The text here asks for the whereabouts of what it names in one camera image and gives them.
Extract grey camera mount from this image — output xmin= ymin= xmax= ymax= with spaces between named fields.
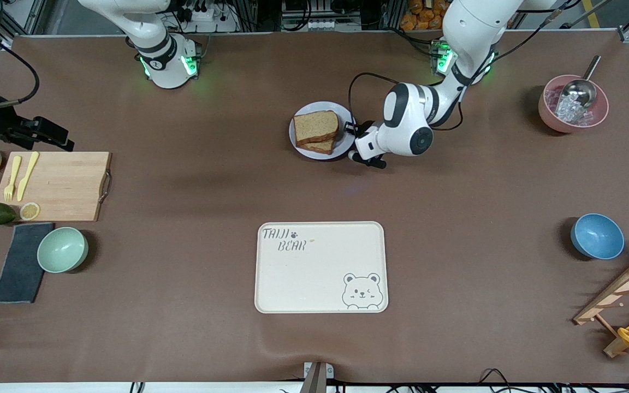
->
xmin=299 ymin=361 xmax=335 ymax=393

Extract bag of orange buns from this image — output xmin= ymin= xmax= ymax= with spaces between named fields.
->
xmin=400 ymin=0 xmax=454 ymax=31

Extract brown bread slice plain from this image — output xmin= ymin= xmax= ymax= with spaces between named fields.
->
xmin=293 ymin=111 xmax=340 ymax=146

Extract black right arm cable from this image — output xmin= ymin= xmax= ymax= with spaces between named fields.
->
xmin=0 ymin=38 xmax=40 ymax=110

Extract yellow plastic knife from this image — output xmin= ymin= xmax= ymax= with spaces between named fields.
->
xmin=17 ymin=151 xmax=40 ymax=201

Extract light green bowl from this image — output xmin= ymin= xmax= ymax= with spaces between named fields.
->
xmin=37 ymin=227 xmax=89 ymax=273

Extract blue bowl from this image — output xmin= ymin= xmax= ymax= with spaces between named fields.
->
xmin=570 ymin=213 xmax=625 ymax=260

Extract brown bread slice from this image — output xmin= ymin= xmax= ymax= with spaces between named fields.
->
xmin=298 ymin=136 xmax=343 ymax=156

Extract pink bowl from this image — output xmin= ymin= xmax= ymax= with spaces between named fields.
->
xmin=538 ymin=75 xmax=610 ymax=134

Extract wooden drying rack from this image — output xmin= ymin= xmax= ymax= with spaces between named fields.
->
xmin=572 ymin=251 xmax=629 ymax=359

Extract yellow plastic fork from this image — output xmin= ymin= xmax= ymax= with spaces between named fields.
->
xmin=3 ymin=156 xmax=22 ymax=202

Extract cream tray with bear print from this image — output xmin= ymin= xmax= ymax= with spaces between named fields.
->
xmin=254 ymin=221 xmax=389 ymax=314

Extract white round plate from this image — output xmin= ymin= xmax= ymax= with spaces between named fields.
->
xmin=289 ymin=101 xmax=357 ymax=160

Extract clear ice cubes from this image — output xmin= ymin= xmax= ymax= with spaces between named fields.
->
xmin=545 ymin=87 xmax=595 ymax=126

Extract white socket strip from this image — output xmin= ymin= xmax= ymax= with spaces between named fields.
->
xmin=306 ymin=19 xmax=348 ymax=31

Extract dark grey cloth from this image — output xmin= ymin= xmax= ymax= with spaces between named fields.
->
xmin=0 ymin=222 xmax=55 ymax=304

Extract wooden cutting board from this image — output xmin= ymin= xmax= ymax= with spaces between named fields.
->
xmin=0 ymin=151 xmax=113 ymax=223

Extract metal scoop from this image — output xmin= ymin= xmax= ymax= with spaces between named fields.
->
xmin=559 ymin=55 xmax=602 ymax=110

